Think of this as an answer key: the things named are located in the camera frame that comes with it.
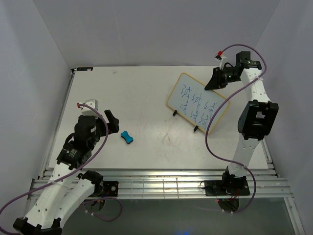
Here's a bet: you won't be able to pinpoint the wire whiteboard stand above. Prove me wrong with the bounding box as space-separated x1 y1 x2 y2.
172 110 199 132

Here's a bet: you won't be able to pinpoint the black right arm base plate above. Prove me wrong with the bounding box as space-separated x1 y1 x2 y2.
204 180 250 196

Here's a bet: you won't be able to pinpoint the yellow framed small whiteboard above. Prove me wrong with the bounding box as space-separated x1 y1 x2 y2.
167 72 230 132

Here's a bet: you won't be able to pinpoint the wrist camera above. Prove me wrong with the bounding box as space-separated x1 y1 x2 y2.
215 50 227 70
77 99 98 117

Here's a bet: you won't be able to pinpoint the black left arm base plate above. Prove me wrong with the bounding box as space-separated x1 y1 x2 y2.
91 181 119 197

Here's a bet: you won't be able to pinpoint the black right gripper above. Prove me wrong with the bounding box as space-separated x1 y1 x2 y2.
204 66 241 90

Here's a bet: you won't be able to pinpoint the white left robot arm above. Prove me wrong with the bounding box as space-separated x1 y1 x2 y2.
13 110 119 235

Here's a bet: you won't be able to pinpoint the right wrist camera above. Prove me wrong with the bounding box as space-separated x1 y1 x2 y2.
215 50 227 70

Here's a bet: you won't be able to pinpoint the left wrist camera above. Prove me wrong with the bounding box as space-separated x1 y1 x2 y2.
77 99 98 117

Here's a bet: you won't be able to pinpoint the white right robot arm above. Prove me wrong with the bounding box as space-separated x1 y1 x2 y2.
204 51 279 195

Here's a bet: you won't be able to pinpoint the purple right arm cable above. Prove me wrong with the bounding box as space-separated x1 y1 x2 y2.
195 44 268 214

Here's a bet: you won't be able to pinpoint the aluminium frame rails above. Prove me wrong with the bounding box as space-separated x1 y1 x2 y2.
28 68 305 235

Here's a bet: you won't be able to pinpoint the blue label sticker left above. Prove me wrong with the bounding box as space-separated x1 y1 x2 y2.
76 67 93 71

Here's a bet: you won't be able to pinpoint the blue whiteboard eraser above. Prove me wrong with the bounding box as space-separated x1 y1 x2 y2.
121 131 134 144

